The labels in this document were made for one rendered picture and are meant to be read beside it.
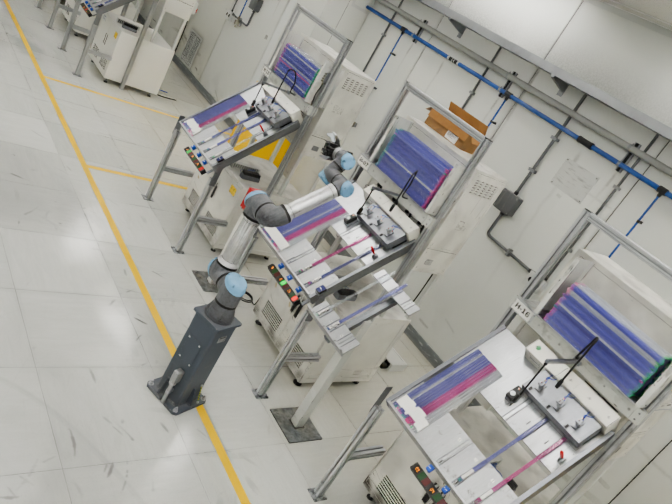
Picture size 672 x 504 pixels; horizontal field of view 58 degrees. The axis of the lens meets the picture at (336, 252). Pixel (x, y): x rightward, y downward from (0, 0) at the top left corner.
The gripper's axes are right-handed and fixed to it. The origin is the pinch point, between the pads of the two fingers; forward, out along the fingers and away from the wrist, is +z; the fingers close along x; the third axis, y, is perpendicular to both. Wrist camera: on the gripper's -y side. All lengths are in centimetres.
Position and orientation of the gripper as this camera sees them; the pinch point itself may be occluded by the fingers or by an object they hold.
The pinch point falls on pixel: (328, 145)
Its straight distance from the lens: 335.1
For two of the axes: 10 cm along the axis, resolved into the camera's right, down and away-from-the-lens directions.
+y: -8.7, -1.8, -4.6
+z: -3.5, -4.2, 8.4
